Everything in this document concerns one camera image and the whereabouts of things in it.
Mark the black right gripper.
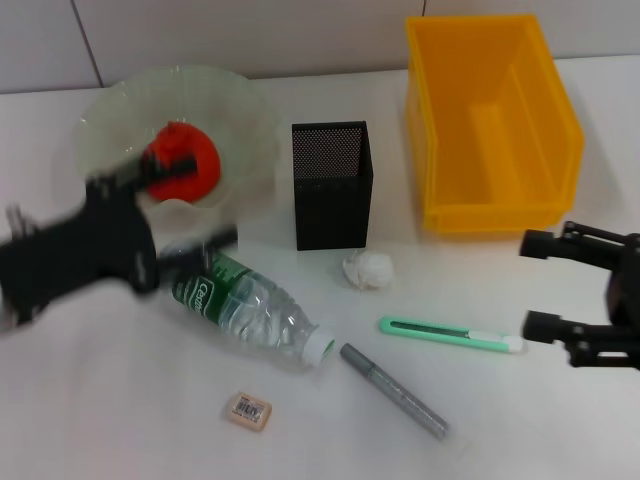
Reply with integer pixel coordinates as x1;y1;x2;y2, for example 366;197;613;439
518;220;640;371

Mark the red-orange toy orange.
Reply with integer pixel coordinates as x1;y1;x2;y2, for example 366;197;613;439
137;121;222;204

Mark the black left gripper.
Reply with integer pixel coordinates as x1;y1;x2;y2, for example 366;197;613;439
0;152;240;329

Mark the black mesh pen holder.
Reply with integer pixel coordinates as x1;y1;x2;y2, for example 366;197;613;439
291;120;375;251

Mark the yellow plastic bin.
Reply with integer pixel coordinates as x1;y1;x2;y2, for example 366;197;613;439
404;13;586;235

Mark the mint green utility knife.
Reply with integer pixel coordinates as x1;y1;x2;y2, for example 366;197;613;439
377;316;526;356

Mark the left gripper silver cable connector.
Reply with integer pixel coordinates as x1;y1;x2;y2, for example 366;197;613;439
5;203;34;239

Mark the beige eraser with barcode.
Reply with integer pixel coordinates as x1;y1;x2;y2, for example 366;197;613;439
222;391;275;434

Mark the white paper ball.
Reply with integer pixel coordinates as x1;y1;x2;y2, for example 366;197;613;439
341;250;396;291

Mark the grey glitter marker pen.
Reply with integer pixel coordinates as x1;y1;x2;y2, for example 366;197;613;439
339;342;450;441

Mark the green glass fruit plate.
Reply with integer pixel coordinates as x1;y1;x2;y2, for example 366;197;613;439
73;64;281;241

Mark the clear green-label water bottle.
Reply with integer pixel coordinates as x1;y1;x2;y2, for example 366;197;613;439
159;239;337;374

